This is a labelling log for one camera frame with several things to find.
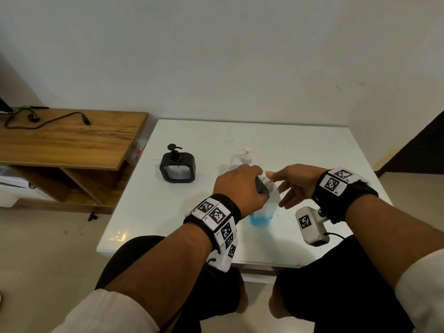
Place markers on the dark wooden door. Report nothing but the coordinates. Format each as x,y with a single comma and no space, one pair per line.
419,152

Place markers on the person's right hand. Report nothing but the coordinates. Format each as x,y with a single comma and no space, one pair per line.
301,180

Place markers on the white storage box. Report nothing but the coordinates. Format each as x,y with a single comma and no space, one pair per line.
17,196

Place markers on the clear bottle with blue liquid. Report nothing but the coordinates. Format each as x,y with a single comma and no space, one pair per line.
264,213

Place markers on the green and black pen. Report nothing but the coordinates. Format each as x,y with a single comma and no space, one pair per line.
34,107

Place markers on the black square soap dispenser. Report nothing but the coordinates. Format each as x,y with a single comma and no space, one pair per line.
177,167

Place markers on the left wristband with marker tags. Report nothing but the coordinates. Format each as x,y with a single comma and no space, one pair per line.
218,218

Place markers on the person's right white sleeve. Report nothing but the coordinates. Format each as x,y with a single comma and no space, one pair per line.
423,291

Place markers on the person's right forearm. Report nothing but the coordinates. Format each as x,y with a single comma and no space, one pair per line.
388,228

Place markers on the small black round device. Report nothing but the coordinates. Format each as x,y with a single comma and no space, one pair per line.
33,117

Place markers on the right wristband with marker tags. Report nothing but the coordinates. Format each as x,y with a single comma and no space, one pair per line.
334,194

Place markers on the person's right thumb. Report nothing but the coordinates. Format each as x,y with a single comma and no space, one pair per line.
279,174

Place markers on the wooden desk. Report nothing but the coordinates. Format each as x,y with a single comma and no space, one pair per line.
69,142

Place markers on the stack of white papers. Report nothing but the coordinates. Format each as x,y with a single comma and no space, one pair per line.
12,178

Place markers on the white pump bottle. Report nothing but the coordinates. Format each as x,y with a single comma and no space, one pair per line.
238,161

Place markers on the person's left trouser leg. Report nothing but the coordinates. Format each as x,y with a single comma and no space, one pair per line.
222,291

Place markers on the small black floor object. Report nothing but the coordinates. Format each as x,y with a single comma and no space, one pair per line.
92,216

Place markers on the person's right trouser leg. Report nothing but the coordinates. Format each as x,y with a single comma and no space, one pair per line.
333,291

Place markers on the person's trouser leg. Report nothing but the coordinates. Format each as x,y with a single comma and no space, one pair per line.
222,291
333,291

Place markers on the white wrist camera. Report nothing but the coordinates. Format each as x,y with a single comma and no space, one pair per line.
310,227

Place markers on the person's left white sleeve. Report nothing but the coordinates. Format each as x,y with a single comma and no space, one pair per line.
111,313

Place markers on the black flat device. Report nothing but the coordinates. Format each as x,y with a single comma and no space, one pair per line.
4,106

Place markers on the person's left hand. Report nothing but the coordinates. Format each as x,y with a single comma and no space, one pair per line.
236,185

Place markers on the person's white sleeve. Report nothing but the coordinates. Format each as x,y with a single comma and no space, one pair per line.
111,313
423,291

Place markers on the person's left forearm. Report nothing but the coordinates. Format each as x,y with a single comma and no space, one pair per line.
166,270

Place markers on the wristband with marker tags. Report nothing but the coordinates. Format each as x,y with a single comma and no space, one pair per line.
334,194
218,218

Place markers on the person's left fingers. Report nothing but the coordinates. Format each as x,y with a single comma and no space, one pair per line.
262,186

